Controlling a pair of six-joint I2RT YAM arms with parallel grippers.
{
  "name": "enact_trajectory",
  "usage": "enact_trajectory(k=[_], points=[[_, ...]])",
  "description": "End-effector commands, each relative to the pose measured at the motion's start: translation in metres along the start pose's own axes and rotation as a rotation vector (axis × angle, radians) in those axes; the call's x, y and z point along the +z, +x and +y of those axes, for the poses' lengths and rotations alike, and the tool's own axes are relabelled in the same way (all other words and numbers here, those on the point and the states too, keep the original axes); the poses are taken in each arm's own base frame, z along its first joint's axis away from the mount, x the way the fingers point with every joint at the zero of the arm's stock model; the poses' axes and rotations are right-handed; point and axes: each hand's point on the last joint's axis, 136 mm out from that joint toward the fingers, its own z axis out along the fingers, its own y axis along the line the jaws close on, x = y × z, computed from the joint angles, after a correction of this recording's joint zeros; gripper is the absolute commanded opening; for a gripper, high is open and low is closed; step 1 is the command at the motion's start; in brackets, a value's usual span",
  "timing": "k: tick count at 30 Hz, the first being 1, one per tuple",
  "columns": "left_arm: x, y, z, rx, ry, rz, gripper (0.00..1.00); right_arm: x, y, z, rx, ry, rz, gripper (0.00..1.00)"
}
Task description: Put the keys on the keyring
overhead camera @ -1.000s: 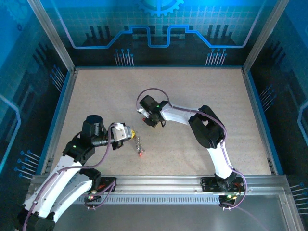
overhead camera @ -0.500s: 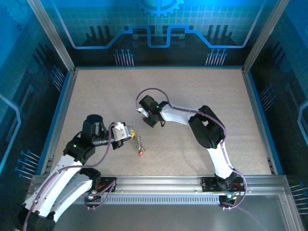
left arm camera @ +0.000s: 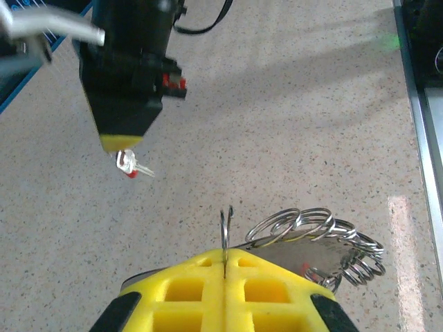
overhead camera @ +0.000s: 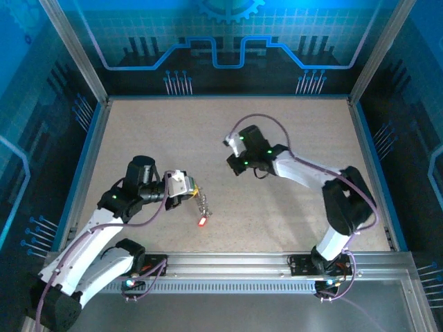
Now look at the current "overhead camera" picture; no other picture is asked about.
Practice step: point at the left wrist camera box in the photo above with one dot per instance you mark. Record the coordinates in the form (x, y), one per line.
(178, 181)

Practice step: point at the aluminium mounting rail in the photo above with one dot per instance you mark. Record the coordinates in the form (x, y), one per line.
(228, 264)

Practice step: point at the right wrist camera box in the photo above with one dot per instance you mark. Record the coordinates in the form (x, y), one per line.
(235, 145)

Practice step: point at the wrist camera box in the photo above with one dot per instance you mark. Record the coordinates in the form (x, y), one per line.
(178, 181)
(235, 145)

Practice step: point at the grey keyring with metal clips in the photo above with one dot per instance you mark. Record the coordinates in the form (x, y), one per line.
(203, 204)

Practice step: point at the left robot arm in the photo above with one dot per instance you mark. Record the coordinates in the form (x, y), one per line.
(100, 269)

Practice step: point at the aluminium side rail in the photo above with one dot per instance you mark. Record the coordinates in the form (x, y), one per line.
(361, 138)
(98, 138)

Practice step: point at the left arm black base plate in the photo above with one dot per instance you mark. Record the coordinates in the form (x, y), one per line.
(155, 263)

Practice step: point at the grey metal panel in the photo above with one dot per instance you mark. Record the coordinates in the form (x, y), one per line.
(225, 311)

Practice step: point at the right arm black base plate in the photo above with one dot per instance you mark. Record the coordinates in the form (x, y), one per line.
(301, 266)

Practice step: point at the aluminium frame post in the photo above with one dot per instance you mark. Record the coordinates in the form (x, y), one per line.
(380, 52)
(74, 52)

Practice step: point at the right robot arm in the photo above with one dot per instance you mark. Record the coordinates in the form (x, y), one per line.
(301, 173)

